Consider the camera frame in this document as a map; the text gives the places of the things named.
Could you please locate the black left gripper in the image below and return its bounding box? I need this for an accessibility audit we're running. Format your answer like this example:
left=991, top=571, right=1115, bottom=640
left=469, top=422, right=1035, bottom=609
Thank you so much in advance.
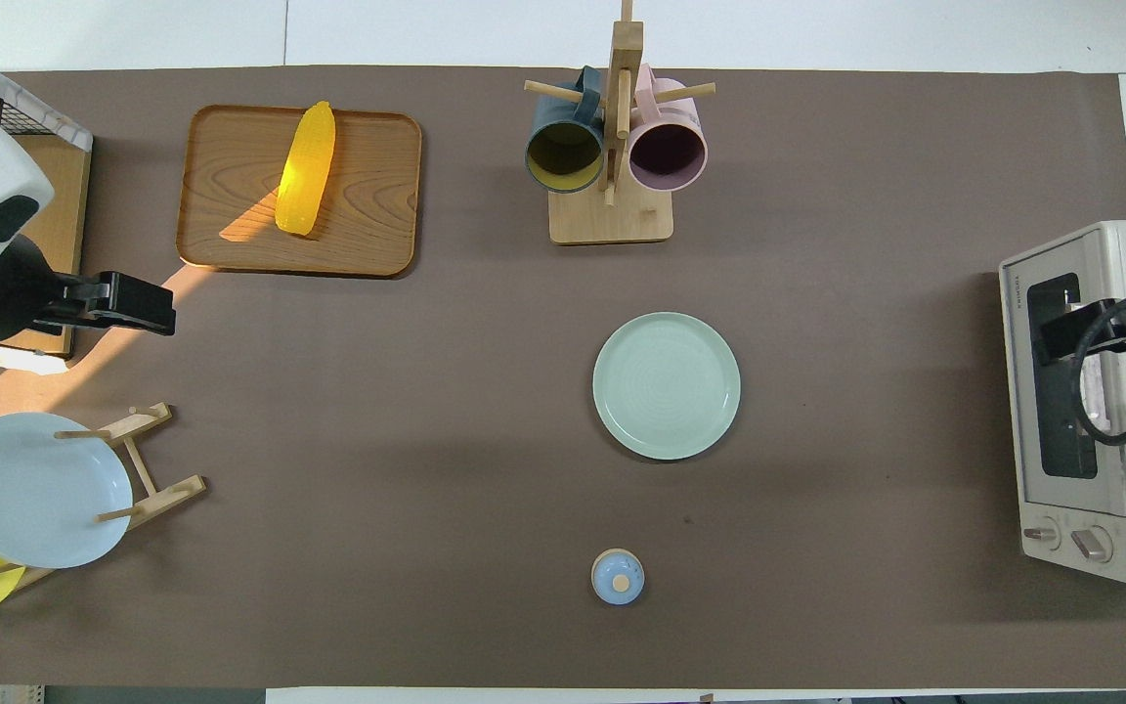
left=35, top=272, right=176, bottom=336

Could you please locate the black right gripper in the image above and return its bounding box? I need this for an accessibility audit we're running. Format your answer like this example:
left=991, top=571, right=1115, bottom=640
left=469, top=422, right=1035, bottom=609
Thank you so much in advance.
left=1032, top=293, right=1126, bottom=366

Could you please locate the glass oven door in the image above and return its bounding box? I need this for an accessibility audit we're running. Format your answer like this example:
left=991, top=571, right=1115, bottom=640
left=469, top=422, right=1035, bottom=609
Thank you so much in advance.
left=1003, top=244, right=1126, bottom=519

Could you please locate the yellow corn cob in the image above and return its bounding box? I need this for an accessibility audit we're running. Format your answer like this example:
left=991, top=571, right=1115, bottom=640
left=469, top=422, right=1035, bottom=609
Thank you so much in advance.
left=275, top=101, right=337, bottom=237

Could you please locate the pale green plate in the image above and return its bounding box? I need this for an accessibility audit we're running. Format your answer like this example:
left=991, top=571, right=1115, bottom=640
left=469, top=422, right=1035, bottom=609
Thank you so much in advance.
left=592, top=312, right=742, bottom=462

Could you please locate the wooden plate rack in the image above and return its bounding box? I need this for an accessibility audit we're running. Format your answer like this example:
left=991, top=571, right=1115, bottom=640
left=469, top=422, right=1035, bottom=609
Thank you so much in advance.
left=0, top=402, right=208, bottom=593

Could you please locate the white checkered cloth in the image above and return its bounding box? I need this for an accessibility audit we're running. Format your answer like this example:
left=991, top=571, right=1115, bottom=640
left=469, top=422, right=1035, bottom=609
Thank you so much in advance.
left=0, top=39, right=95, bottom=154

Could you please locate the light blue plate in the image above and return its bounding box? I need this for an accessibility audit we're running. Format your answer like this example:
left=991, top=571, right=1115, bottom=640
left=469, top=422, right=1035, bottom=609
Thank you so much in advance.
left=0, top=412, right=134, bottom=570

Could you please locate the wooden serving tray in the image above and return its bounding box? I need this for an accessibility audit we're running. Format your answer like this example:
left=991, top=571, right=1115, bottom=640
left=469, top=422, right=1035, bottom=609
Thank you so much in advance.
left=176, top=105, right=423, bottom=278

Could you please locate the brown table mat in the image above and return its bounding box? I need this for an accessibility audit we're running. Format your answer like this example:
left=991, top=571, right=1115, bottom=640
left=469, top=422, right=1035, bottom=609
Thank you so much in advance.
left=0, top=66, right=1126, bottom=690

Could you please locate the pink mug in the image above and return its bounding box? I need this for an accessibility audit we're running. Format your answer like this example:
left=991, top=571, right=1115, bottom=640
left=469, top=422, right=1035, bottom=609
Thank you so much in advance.
left=628, top=65, right=709, bottom=193

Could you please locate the dark blue mug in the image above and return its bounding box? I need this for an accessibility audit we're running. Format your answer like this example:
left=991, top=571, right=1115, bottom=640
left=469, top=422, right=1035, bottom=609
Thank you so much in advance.
left=525, top=66, right=607, bottom=194

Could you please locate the wooden mug rack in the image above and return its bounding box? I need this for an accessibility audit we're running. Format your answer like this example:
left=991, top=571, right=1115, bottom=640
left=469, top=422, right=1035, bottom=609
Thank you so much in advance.
left=524, top=0, right=717, bottom=245

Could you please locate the black wire basket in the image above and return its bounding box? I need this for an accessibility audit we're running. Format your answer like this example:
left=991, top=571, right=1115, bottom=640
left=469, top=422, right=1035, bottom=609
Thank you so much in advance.
left=0, top=61, right=75, bottom=138

